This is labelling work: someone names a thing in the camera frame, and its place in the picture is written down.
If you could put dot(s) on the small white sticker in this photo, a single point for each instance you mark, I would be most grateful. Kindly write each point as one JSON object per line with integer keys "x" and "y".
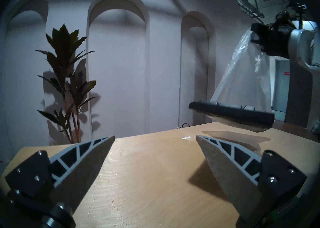
{"x": 186, "y": 137}

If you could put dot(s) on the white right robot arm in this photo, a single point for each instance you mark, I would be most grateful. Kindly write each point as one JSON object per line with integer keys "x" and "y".
{"x": 303, "y": 47}

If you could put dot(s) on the tall dark potted plant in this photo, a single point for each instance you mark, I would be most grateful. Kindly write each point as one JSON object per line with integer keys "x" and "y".
{"x": 62, "y": 45}

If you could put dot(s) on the black keyboard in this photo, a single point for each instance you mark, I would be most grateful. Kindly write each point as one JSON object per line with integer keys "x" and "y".
{"x": 232, "y": 113}

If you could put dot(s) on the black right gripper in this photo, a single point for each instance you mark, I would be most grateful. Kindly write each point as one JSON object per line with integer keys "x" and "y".
{"x": 277, "y": 41}

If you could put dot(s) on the dark brown door leaf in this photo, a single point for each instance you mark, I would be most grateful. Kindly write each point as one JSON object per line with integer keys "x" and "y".
{"x": 298, "y": 97}

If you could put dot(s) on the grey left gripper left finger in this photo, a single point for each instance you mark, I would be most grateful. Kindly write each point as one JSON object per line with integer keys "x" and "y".
{"x": 75, "y": 172}

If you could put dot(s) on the clear plastic wrapping bag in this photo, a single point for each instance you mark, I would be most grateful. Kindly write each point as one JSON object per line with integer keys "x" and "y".
{"x": 247, "y": 80}

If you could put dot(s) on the grey hallway door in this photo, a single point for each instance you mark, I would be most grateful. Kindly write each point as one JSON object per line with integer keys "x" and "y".
{"x": 280, "y": 90}

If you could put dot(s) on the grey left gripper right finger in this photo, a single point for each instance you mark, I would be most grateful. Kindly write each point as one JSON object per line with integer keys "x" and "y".
{"x": 237, "y": 177}

